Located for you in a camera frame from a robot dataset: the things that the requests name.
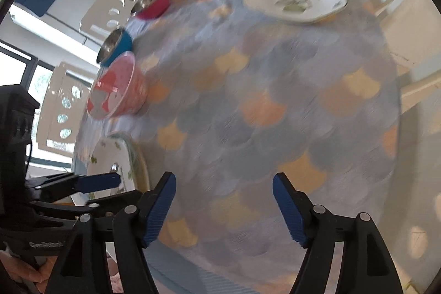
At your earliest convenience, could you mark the round blue leaf plate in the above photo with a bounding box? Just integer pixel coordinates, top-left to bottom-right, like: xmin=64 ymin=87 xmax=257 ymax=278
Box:
xmin=71 ymin=130 xmax=150 ymax=208

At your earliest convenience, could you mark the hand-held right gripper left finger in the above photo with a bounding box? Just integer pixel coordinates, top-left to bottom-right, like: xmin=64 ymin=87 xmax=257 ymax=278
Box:
xmin=45 ymin=171 xmax=177 ymax=294

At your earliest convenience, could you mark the window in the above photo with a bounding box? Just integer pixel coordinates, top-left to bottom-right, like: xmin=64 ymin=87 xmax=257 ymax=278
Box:
xmin=0 ymin=41 xmax=87 ymax=164

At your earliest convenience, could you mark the pink ceramic bowl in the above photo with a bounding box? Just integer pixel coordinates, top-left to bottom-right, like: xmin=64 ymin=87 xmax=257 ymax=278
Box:
xmin=86 ymin=52 xmax=149 ymax=120

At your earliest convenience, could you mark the blue steel bowl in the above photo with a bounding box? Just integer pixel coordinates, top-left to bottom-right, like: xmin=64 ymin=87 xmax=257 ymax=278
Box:
xmin=96 ymin=28 xmax=134 ymax=67

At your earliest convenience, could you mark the person's left hand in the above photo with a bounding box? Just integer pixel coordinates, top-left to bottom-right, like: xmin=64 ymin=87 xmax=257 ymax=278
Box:
xmin=0 ymin=251 xmax=52 ymax=294

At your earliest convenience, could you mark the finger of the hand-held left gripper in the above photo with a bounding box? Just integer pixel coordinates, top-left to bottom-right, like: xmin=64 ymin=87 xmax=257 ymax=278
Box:
xmin=26 ymin=172 xmax=122 ymax=203
xmin=33 ymin=190 xmax=149 ymax=222

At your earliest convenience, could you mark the red steel bowl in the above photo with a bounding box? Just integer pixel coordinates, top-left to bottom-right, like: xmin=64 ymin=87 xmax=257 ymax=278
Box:
xmin=130 ymin=0 xmax=170 ymax=21

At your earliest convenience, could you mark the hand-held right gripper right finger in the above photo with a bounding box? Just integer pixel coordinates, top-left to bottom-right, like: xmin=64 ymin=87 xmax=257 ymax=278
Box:
xmin=272 ymin=172 xmax=404 ymax=294

